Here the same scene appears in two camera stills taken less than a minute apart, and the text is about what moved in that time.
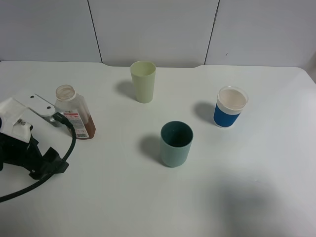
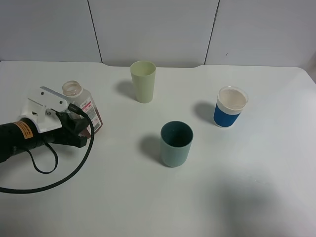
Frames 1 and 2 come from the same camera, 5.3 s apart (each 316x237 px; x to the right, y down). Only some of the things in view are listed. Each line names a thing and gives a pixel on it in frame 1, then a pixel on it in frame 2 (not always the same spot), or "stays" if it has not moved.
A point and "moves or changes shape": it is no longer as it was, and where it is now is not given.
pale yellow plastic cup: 143,74 stays
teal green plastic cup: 176,140 stays
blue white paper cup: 231,100 stays
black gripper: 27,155 -> 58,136
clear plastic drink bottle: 73,106 moves or changes shape
